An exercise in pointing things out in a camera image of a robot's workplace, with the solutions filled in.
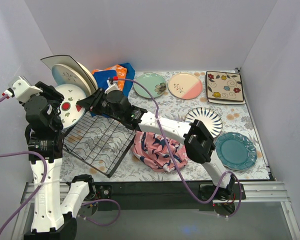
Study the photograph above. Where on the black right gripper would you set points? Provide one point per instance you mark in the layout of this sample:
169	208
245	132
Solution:
95	100

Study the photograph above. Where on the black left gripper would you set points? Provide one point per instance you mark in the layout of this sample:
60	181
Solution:
53	92

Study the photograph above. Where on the watermelon pattern round plate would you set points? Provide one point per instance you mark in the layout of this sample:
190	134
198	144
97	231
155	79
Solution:
70	112

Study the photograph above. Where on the cream round plate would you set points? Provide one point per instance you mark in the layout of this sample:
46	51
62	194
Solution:
64	74

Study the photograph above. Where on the mint green flower plate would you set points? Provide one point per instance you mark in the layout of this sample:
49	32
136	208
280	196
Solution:
154	83

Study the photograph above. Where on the cream and pink plate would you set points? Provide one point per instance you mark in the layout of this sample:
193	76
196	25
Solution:
185	86

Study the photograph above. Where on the blue striped white plate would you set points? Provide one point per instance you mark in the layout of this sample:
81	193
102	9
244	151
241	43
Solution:
208	117

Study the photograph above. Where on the square plate yellow flower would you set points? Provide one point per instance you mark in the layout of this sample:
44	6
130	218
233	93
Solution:
223	86

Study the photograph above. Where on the teal round plate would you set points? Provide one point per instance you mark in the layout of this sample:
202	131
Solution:
236	151

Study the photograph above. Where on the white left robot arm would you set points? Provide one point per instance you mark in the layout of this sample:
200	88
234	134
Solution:
53	219

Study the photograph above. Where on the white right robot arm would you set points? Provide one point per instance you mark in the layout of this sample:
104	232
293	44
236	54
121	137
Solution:
197	140

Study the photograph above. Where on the blue and orange cloth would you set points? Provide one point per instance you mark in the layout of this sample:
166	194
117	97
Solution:
119	72

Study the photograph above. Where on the pink navy patterned shorts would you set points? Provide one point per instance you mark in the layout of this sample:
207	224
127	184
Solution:
158	154

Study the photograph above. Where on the floral table mat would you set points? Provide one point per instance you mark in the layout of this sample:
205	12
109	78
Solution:
235	118

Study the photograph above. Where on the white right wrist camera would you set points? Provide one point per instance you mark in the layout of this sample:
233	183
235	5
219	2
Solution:
112	86

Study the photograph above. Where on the black wire dish rack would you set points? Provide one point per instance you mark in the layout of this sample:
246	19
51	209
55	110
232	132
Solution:
98	141

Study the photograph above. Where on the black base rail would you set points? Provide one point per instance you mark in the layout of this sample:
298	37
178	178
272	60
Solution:
160	195

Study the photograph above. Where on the aluminium frame rail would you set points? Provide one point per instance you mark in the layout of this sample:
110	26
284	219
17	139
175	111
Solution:
271	191

